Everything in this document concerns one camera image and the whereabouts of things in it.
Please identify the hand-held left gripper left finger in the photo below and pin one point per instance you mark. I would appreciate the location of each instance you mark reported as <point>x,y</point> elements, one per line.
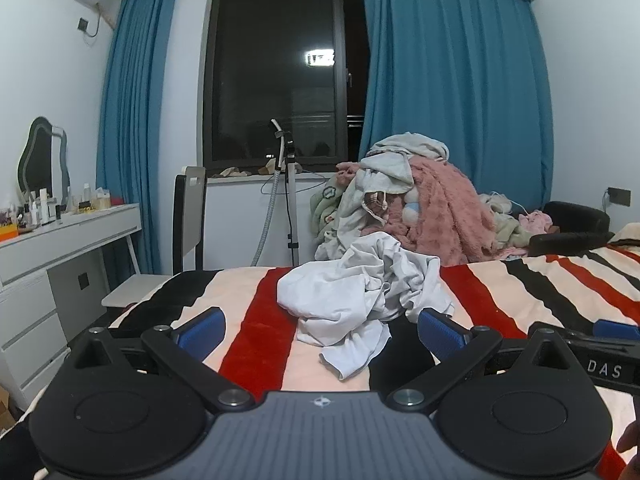
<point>200,334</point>

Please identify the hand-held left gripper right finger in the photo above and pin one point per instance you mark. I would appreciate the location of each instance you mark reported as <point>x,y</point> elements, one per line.
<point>442,334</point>

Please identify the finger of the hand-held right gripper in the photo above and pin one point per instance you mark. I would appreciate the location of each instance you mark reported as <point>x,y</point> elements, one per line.
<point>560,336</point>
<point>617,330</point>

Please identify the white t-shirt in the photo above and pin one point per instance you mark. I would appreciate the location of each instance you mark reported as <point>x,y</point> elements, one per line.
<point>350,280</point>

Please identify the person's right hand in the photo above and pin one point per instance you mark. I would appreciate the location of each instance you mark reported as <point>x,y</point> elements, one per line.
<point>629,439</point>

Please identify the red black striped blanket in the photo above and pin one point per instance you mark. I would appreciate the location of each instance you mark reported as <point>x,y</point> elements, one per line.
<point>260,315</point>

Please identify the black armchair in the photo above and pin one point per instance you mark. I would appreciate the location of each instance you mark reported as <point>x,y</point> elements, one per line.
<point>575,230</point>

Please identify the black and white chair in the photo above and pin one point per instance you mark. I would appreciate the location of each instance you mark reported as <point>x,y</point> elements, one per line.
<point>189,220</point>

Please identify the cream crumpled cloth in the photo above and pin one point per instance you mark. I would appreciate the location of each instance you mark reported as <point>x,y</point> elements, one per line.
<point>505,232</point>

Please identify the small pink garment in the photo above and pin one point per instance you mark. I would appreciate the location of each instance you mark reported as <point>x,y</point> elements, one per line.
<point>534,220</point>

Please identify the white blue plush toy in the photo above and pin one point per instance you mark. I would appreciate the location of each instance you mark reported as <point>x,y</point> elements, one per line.
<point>413,207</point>

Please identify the pink fluffy blanket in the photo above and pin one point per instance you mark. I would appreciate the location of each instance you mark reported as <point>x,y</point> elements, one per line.
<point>450,200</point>

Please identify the standing garment steamer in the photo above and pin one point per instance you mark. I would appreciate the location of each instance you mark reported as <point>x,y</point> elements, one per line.
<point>291,200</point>

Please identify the white dressing table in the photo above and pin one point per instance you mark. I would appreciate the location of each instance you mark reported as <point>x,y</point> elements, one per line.
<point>60,250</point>

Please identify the light grey hooded jacket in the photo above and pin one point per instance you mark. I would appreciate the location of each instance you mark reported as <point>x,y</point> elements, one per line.
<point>385,172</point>

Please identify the green patterned blanket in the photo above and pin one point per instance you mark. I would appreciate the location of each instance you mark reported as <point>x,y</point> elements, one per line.
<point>325,205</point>

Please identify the beige grey sweatshirt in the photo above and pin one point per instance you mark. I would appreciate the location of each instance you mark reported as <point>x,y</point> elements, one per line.
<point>410,144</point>

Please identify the group of cosmetic bottles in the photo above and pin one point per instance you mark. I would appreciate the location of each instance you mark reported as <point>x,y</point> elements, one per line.
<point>45,207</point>

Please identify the brown cardboard box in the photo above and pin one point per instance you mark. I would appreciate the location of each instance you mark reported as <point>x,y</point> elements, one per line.
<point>6,410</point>

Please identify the blue curtain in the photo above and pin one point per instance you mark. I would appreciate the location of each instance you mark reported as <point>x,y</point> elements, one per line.
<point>450,60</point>
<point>135,125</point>

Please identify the wavy framed mirror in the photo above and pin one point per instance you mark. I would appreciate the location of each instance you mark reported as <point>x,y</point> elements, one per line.
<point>42,155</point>

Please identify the dark window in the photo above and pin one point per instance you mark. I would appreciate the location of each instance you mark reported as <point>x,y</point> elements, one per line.
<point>275,75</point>

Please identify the black wall socket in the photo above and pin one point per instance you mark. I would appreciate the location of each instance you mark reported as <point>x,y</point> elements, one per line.
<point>619,196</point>

